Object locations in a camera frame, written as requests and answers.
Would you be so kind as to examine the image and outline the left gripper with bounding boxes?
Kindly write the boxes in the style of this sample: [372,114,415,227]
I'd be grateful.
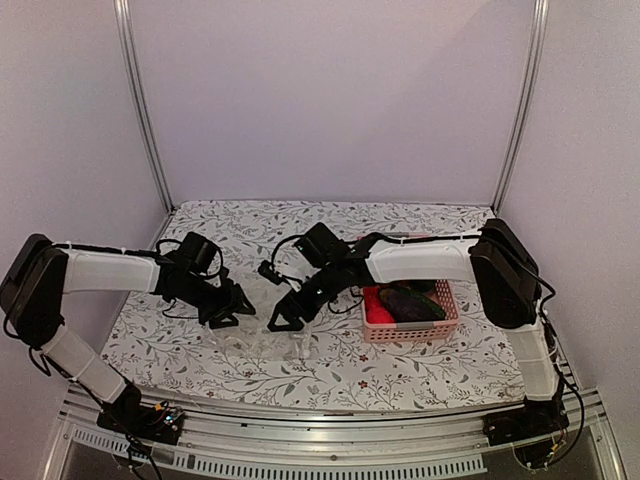
[173,272,256,329]

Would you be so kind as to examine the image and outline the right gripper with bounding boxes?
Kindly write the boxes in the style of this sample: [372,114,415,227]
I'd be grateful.
[268,262,343,330]

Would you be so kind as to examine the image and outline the clear zip top bag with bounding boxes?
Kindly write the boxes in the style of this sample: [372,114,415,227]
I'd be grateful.
[207,279,321,359]

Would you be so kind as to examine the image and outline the small red fake fruit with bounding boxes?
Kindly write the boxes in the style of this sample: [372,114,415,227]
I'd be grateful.
[363,287,395,325]

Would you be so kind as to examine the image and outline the dark purple fake eggplant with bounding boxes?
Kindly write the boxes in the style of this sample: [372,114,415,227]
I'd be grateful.
[379,288,435,323]

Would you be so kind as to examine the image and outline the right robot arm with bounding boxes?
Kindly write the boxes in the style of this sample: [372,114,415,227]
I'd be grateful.
[267,218,569,444]

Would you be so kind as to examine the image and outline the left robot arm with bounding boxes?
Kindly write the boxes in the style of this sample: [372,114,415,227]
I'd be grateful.
[1,232,255,434]

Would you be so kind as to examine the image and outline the green fake vegetable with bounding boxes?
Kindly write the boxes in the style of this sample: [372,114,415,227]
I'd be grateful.
[394,280,446,320]

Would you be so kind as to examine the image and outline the floral table mat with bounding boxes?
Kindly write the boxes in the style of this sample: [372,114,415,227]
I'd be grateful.
[102,200,524,412]

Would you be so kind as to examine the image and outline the pink plastic basket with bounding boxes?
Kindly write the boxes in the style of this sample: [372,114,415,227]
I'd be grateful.
[355,232,460,345]

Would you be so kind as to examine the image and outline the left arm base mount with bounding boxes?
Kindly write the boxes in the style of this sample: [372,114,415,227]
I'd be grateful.
[97,400,185,446]

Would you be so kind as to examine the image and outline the aluminium front rail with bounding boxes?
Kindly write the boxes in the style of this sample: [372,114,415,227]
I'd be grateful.
[43,387,626,479]

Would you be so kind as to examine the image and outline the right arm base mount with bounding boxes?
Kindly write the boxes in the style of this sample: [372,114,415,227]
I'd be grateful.
[482,397,569,470]

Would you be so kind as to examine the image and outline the left aluminium frame post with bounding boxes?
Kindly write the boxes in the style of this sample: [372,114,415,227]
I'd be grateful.
[113,0,175,214]

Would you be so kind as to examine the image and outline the aluminium frame post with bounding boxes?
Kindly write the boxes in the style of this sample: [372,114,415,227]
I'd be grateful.
[491,0,550,216]
[113,0,175,214]

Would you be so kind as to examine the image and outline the right aluminium frame post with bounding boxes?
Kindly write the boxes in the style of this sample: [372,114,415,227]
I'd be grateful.
[491,0,550,216]

